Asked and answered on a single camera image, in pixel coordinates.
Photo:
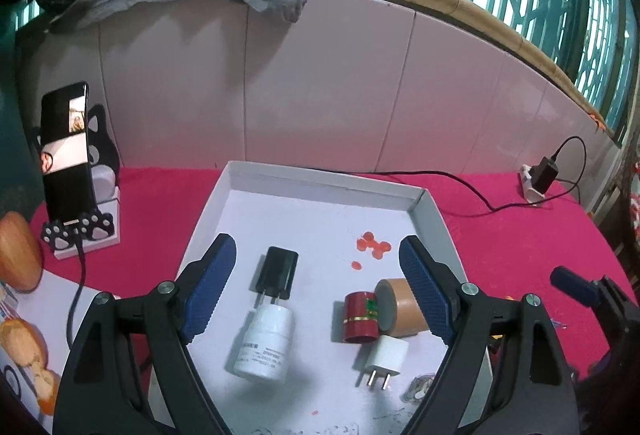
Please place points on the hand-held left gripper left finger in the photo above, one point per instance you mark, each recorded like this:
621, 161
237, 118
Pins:
210, 285

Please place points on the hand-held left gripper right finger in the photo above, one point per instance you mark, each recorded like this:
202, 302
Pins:
422, 285

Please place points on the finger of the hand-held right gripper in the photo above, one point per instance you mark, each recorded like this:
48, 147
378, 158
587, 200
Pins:
570, 282

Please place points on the brown tape roll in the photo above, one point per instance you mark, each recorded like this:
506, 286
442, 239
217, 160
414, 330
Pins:
405, 310

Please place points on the black power adapter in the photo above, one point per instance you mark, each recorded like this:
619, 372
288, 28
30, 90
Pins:
277, 272

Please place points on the red cylindrical can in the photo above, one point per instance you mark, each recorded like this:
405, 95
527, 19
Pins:
357, 320

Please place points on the white charger plug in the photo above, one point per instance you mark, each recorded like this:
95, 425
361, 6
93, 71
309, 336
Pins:
387, 352

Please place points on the white pill bottle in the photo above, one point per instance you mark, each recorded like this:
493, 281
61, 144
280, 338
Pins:
262, 345

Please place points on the white cardboard box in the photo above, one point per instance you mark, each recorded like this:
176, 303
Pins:
300, 225

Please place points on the pink tablecloth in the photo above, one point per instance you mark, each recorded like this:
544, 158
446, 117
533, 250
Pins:
500, 255

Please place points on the dark cloth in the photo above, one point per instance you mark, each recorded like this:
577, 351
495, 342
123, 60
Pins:
610, 400

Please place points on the white power strip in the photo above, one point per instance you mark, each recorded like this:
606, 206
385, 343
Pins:
531, 195

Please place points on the clear plastic piece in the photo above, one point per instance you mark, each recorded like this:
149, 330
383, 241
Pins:
417, 387

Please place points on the white printed sheet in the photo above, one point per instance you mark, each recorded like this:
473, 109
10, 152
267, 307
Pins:
55, 300

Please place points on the orange item on ledge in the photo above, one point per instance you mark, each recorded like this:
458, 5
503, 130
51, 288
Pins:
600, 122

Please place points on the black cat phone stand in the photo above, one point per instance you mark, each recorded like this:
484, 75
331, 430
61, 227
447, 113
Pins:
102, 145

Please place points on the black smartphone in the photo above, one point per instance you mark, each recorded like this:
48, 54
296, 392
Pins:
67, 165

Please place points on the brown round object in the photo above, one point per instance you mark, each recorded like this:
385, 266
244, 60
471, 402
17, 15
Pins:
20, 252

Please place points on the black plugged wall charger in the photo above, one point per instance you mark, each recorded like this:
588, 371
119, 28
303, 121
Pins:
545, 174

